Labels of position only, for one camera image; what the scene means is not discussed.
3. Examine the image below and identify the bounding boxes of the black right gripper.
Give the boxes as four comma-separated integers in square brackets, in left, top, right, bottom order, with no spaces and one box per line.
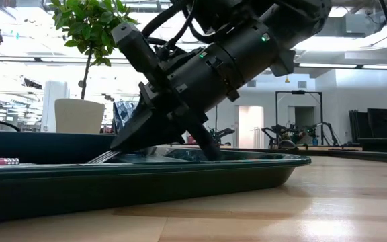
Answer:
[110,42,245,161]

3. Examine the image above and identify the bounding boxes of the faceted dark glass cup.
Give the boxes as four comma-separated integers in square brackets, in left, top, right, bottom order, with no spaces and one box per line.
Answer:
[112,99,141,135]

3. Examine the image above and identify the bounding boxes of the dark green plastic tray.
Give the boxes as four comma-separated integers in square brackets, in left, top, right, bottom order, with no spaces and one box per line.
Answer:
[0,147,312,225]

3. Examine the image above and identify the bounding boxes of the white door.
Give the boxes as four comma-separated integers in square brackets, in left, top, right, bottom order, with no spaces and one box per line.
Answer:
[237,106,265,149]

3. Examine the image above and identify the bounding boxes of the green leafy plant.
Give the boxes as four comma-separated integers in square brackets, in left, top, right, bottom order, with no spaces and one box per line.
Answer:
[47,0,137,101]

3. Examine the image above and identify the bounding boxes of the long ceiling light strip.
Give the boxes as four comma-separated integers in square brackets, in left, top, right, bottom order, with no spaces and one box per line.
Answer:
[299,63,387,70]

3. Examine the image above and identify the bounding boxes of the black equipment stack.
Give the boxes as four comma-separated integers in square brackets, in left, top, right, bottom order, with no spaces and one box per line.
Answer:
[349,107,387,139]

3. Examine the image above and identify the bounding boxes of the black background table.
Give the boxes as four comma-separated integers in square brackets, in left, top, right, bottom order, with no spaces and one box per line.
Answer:
[357,136,387,153]

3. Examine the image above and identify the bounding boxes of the black background gantry frame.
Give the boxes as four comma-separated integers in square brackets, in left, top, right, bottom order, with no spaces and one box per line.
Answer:
[213,104,220,135]
[274,89,324,146]

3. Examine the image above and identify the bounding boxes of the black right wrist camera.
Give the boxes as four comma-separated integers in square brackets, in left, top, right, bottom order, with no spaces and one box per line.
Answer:
[110,21,167,90]

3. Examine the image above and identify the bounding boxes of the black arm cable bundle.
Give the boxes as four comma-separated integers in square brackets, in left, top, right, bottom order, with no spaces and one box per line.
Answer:
[141,0,198,46]

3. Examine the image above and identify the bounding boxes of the black aluminium table frame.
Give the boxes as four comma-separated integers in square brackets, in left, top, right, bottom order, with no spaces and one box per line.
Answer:
[220,146,387,165]

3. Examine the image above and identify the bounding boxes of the grey ceiling duct box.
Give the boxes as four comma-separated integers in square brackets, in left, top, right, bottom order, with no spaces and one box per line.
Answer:
[345,13,371,34]

